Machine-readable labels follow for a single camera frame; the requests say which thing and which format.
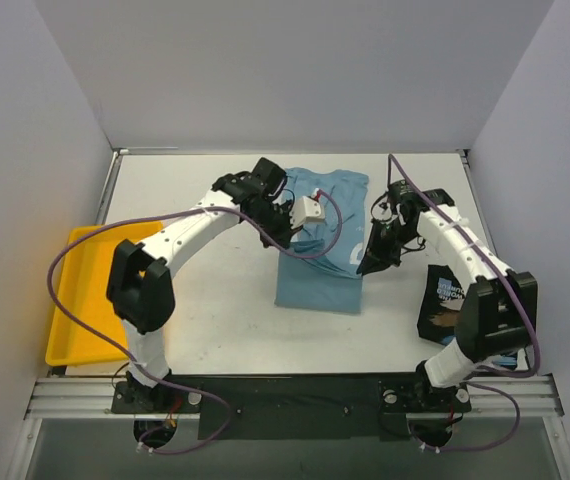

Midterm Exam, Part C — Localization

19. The light blue t-shirt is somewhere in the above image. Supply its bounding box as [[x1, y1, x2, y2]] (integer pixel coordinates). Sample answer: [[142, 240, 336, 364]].
[[275, 167, 369, 315]]

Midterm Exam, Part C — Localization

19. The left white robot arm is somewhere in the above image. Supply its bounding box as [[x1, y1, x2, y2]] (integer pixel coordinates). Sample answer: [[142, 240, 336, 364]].
[[106, 158, 324, 412]]

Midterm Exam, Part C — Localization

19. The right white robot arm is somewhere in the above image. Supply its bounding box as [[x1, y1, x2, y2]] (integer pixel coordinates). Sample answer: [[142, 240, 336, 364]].
[[357, 180, 538, 409]]

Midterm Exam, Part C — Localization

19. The black printed t-shirt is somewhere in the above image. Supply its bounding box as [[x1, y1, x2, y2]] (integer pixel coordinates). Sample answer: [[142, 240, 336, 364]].
[[417, 264, 529, 371]]

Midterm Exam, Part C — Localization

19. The yellow plastic tray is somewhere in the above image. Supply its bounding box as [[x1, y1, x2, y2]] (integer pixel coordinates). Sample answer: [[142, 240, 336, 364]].
[[45, 221, 162, 367]]

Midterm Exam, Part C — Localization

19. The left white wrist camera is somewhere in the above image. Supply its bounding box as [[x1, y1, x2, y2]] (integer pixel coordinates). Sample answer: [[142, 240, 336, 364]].
[[290, 189, 325, 231]]

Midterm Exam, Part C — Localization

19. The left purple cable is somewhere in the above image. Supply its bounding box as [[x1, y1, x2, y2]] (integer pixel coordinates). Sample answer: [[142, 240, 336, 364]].
[[47, 192, 344, 456]]

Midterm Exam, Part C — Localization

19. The purple cable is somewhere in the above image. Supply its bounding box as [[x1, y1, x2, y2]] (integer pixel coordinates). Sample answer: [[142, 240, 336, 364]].
[[47, 192, 344, 456], [387, 153, 542, 451]]

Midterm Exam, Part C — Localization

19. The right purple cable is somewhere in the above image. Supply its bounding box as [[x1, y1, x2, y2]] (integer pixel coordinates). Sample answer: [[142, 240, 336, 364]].
[[387, 153, 542, 451]]

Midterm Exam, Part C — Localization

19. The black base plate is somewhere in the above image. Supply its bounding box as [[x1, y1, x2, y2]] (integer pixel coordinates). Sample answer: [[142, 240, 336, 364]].
[[111, 373, 471, 441]]

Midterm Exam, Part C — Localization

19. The aluminium frame rail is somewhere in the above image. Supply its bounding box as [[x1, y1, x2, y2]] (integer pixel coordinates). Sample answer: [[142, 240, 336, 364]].
[[25, 376, 564, 419]]

